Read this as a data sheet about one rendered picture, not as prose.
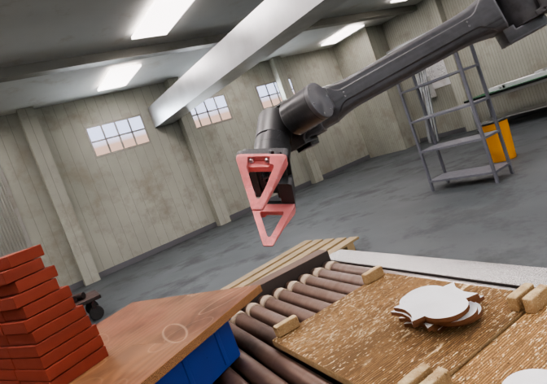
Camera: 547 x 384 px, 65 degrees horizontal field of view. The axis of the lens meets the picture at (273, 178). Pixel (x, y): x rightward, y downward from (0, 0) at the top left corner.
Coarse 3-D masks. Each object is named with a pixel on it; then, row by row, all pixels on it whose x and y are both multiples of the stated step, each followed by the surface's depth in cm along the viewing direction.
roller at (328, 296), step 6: (288, 282) 136; (294, 282) 132; (300, 282) 133; (288, 288) 133; (294, 288) 130; (300, 288) 127; (306, 288) 125; (312, 288) 123; (318, 288) 121; (300, 294) 127; (306, 294) 124; (312, 294) 121; (318, 294) 118; (324, 294) 116; (330, 294) 114; (336, 294) 112; (342, 294) 111; (324, 300) 115; (330, 300) 112; (336, 300) 110
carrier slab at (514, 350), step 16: (528, 320) 69; (544, 320) 67; (512, 336) 66; (528, 336) 65; (544, 336) 63; (480, 352) 65; (496, 352) 64; (512, 352) 62; (528, 352) 61; (544, 352) 60; (464, 368) 63; (480, 368) 62; (496, 368) 60; (512, 368) 59; (528, 368) 58; (544, 368) 57
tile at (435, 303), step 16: (432, 288) 82; (448, 288) 80; (400, 304) 80; (416, 304) 78; (432, 304) 76; (448, 304) 74; (464, 304) 72; (416, 320) 73; (432, 320) 72; (448, 320) 70
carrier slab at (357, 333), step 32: (384, 288) 101; (416, 288) 95; (480, 288) 85; (320, 320) 96; (352, 320) 91; (384, 320) 86; (480, 320) 74; (512, 320) 70; (288, 352) 89; (320, 352) 82; (352, 352) 78; (384, 352) 74; (416, 352) 71; (448, 352) 68
